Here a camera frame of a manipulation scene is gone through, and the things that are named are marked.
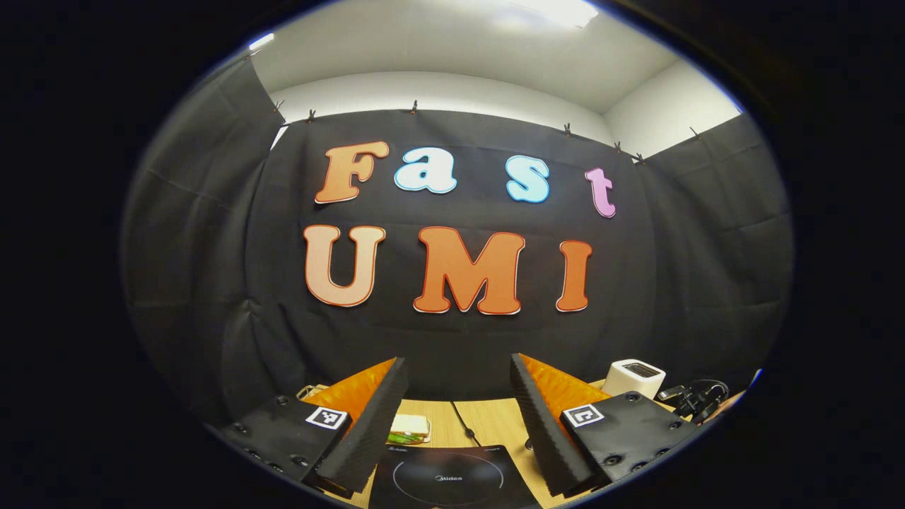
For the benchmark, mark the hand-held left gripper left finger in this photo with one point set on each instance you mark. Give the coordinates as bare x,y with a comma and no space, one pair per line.
375,424

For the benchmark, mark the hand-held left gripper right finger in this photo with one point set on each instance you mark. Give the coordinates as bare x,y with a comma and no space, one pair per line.
541,424

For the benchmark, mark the black induction cooktop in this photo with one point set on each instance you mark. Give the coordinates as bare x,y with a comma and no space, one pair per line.
452,481

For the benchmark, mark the toy sandwich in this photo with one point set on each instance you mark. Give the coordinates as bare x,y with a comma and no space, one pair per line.
410,428

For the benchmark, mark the white toaster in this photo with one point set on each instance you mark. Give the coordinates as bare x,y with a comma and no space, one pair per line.
633,380

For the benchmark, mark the black backdrop cloth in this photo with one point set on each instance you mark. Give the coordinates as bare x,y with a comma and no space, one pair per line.
679,283

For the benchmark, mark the row of black cloth clips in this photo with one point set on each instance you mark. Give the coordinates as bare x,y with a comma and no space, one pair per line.
413,107

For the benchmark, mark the small ceiling light panel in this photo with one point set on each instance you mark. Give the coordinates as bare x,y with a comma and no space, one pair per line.
261,41

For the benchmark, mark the large ceiling light panel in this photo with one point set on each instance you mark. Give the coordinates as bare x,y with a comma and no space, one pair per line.
558,10

